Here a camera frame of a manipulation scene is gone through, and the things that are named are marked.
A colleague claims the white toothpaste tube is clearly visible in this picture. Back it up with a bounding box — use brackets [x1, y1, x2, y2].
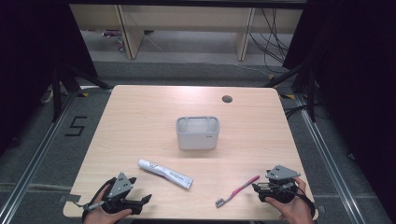
[137, 158, 194, 190]

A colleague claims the pink toothbrush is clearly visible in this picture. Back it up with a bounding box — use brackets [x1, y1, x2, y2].
[214, 175, 261, 209]

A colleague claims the metal floor rail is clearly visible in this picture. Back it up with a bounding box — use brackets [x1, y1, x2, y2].
[0, 90, 79, 224]
[293, 92, 367, 224]

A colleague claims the black metal stand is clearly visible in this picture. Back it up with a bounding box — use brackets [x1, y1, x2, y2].
[263, 60, 318, 123]
[50, 62, 114, 123]

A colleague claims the person's left hand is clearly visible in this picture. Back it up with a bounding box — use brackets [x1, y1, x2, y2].
[82, 185, 134, 224]

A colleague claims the black wrist strap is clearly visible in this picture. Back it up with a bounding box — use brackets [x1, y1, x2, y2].
[292, 183, 317, 218]

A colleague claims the dark curtain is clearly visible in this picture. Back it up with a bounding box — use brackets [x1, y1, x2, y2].
[0, 0, 99, 157]
[281, 0, 396, 216]

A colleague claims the person's right hand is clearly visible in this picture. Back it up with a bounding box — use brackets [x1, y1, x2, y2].
[264, 176, 316, 224]

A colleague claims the black cable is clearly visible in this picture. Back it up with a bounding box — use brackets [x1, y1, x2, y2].
[261, 7, 290, 74]
[248, 31, 286, 64]

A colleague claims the grey plastic container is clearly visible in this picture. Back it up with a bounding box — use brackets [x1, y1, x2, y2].
[175, 116, 221, 151]

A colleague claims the grey wrist strap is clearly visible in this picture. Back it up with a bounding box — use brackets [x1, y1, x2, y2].
[73, 201, 106, 213]

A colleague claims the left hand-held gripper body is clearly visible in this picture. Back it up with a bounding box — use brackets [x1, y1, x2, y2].
[102, 172, 145, 216]

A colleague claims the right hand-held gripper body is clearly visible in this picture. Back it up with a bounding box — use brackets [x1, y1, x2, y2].
[256, 164, 302, 205]

